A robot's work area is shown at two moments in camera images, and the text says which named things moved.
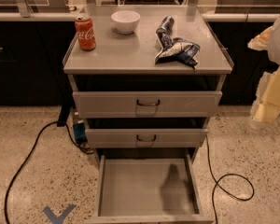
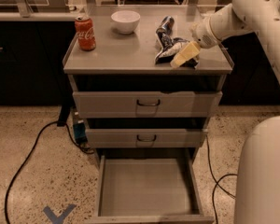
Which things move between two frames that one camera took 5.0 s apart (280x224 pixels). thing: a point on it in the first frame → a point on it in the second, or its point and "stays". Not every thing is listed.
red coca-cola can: (86, 34) stays
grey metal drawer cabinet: (152, 83) stays
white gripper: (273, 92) → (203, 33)
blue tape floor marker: (60, 219) stays
